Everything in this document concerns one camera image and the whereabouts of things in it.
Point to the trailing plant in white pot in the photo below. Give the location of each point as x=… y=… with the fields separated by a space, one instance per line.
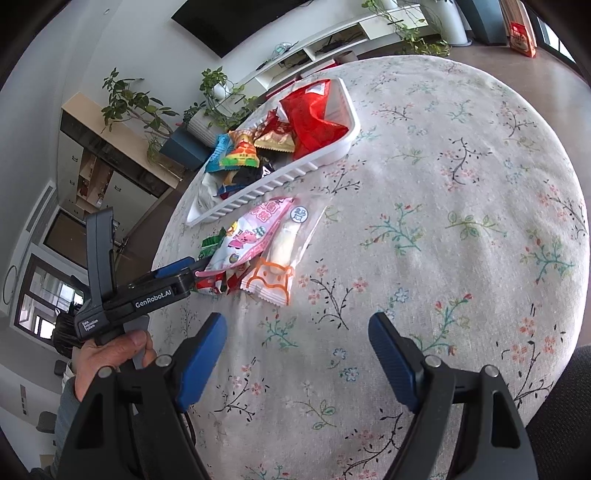
x=434 y=46

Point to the small grey pot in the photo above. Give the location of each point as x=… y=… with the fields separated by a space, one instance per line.
x=347 y=56

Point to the white plastic tray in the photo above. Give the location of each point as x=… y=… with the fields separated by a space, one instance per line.
x=277 y=177

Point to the black chair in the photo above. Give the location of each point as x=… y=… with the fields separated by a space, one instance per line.
x=67 y=334

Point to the red heart pattern packet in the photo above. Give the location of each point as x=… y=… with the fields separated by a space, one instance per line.
x=279 y=121

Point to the white television cabinet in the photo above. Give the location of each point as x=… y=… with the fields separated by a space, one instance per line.
x=323 y=39

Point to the plant in white ribbed planter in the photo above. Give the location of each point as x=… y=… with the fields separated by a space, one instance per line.
x=203 y=124

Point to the red snack bag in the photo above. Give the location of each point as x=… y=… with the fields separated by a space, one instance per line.
x=314 y=124

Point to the wooden cabinet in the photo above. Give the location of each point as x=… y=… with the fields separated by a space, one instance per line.
x=101 y=143

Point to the black snack packet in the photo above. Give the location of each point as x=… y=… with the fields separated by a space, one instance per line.
x=251 y=175

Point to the clear bread packet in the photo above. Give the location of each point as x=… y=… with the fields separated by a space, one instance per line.
x=284 y=244

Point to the pink cartoon snack packet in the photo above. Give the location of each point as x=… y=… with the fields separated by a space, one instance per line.
x=249 y=235

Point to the plant in dark grey planter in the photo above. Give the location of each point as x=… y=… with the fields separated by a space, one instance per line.
x=485 y=23

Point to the gold biscuit packet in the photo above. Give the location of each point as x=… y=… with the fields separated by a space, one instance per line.
x=277 y=141

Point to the person's left hand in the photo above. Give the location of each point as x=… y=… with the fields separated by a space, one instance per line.
x=106 y=355

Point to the person's left forearm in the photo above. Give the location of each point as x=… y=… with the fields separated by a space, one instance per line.
x=64 y=415

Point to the blue bread packet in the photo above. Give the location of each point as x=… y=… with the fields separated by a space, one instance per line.
x=217 y=152

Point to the black television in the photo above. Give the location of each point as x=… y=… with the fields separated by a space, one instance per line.
x=221 y=23

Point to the plant in tall white planter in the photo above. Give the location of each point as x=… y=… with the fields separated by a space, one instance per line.
x=452 y=23

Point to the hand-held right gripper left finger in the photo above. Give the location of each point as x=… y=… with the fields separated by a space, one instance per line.
x=201 y=364

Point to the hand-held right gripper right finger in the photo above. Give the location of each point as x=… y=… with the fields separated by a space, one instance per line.
x=392 y=364

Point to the orange cartoon snack packet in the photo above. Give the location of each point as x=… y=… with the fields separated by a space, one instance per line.
x=242 y=152

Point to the tree plant in blue planter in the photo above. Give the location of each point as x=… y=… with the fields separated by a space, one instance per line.
x=184 y=147

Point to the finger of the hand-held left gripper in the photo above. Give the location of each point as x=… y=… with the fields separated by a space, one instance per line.
x=175 y=267

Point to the dark cloth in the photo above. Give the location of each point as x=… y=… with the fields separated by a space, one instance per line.
x=563 y=415

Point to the floral tablecloth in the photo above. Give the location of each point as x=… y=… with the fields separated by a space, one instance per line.
x=438 y=184

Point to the white snack packet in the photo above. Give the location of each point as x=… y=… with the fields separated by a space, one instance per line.
x=207 y=194

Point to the green red snack packet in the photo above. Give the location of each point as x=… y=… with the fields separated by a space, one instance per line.
x=212 y=244

